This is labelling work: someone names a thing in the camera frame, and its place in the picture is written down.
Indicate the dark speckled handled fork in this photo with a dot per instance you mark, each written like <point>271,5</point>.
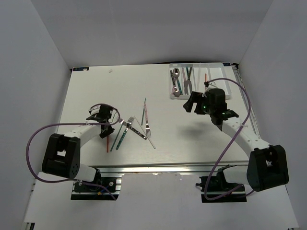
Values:
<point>134,130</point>

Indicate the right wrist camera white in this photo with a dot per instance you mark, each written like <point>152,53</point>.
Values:
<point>210,85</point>

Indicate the pink handled spoon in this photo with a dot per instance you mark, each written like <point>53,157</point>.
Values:
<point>175,91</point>

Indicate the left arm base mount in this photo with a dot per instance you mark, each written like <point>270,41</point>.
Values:
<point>111,181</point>

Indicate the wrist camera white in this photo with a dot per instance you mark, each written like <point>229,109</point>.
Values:
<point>94,109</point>
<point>210,85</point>

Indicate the dark handled spoon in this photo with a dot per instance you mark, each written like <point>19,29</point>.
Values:
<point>172,77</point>

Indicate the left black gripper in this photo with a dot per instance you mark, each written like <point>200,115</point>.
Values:
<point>109,131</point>

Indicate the teal handled spoon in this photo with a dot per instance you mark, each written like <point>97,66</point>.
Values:
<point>176,73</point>

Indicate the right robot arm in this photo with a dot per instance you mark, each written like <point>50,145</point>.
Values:
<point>267,164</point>

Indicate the pink handled fork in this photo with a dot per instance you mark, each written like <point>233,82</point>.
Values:
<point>147,128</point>

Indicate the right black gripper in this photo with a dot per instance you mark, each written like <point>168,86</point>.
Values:
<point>195,97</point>

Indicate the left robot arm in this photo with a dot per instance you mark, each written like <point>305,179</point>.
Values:
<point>63,153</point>

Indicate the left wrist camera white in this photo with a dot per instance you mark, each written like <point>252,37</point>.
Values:
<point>94,109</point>

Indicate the teal handled fork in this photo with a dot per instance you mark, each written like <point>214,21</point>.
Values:
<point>129,121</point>

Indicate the white divided utensil tray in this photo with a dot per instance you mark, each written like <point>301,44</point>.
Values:
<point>213,70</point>

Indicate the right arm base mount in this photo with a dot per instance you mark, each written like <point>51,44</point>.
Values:
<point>215,189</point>

